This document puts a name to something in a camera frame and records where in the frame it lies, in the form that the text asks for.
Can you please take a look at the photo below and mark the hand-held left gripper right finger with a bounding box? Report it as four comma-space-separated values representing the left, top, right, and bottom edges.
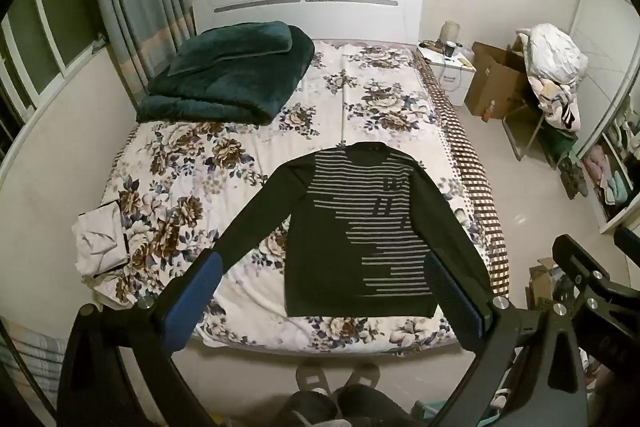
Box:
424, 251, 589, 427

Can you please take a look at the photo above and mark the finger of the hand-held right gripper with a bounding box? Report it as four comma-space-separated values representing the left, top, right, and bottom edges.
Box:
614, 227, 640, 254
552, 234, 614, 309

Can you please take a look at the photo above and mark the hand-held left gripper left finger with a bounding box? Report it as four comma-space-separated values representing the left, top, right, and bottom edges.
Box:
57, 251, 224, 427

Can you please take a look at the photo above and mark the dark striped sweater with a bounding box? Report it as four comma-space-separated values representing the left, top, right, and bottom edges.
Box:
212, 143, 493, 319

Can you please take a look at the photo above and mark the pile of light clothes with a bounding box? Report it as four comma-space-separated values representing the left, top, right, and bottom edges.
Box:
517, 23, 589, 131

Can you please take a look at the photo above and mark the small cardboard box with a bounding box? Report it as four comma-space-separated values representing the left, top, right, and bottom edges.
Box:
526, 257, 567, 314

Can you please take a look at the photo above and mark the dark slippers pair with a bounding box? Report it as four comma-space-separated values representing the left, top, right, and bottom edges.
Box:
559, 156, 592, 200

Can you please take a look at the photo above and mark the white folded garment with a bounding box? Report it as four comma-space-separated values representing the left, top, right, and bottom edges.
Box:
70, 202, 132, 280

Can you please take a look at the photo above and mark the person's right grey slipper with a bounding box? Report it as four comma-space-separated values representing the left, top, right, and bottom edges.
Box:
348, 363, 382, 389

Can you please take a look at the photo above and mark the person's grey slipper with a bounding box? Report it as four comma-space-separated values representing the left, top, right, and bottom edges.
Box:
348, 363, 382, 389
295, 364, 332, 396

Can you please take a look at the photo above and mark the bed with floral sheet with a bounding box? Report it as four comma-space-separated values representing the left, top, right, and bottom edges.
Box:
97, 38, 511, 359

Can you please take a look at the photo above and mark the folding chair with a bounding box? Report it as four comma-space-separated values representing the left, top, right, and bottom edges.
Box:
502, 101, 582, 168

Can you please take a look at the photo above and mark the person's left grey slipper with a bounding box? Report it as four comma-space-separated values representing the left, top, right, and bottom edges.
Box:
295, 364, 332, 396

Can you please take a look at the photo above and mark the person's left leg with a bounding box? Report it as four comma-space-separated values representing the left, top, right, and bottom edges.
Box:
282, 389, 342, 427

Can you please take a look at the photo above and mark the plaid cloth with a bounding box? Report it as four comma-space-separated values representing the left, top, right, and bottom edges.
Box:
7, 329, 67, 390

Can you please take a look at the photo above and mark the white wardrobe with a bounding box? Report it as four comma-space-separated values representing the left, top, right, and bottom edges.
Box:
569, 0, 640, 235

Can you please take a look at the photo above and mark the large brown cardboard box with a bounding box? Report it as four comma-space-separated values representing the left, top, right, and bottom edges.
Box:
464, 41, 532, 124

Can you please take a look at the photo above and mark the white nightstand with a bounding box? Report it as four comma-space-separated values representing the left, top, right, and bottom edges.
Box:
417, 43, 477, 108

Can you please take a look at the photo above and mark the dark green plush blanket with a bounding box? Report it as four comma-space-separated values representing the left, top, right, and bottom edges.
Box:
136, 22, 315, 126

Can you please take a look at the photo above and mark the white-framed window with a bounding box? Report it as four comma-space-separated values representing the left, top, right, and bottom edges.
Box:
0, 0, 109, 142

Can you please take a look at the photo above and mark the white headboard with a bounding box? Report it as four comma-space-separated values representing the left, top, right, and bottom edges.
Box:
192, 0, 425, 46

